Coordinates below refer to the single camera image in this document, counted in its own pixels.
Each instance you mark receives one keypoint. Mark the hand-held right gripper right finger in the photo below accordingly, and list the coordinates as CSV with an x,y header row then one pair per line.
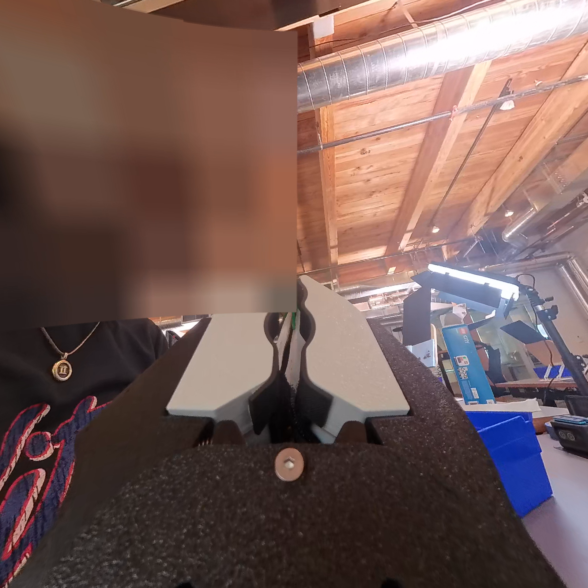
x,y
358,363

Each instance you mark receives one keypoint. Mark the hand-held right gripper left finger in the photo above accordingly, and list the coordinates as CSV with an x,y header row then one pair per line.
x,y
225,367

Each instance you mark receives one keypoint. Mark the small green toy brick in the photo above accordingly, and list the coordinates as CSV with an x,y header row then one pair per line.
x,y
292,323

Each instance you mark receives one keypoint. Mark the blue plastic bin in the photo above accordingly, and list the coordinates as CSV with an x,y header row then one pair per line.
x,y
514,459

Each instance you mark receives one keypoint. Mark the blue printed carton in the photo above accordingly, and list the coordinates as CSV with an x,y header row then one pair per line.
x,y
467,363

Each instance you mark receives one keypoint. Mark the bright studio light panel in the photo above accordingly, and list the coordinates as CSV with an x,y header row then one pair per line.
x,y
469,287

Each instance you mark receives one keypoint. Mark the person's dark clothing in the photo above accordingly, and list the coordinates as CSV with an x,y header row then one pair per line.
x,y
55,441

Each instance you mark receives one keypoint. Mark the black light stand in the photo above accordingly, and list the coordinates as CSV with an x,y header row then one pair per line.
x,y
551,335

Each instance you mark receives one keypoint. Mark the dark charger block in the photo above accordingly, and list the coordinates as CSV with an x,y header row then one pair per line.
x,y
571,435

